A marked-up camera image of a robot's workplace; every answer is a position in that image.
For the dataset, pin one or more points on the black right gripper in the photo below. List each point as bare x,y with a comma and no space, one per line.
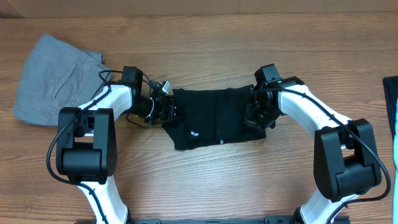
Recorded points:
249,117

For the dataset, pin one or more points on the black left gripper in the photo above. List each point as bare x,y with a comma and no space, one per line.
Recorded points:
163,115

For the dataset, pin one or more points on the black t-shirt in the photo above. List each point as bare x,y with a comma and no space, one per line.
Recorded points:
210,117

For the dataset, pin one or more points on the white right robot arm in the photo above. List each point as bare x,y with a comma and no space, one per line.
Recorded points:
345,161

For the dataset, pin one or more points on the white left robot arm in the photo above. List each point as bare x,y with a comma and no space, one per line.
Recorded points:
84,151

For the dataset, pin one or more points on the folded grey shorts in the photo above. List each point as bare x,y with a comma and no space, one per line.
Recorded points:
56,75

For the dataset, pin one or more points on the dark garment at right edge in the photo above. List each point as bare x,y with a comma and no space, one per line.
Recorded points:
390,91

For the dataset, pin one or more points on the light blue item right edge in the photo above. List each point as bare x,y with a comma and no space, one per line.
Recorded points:
395,158

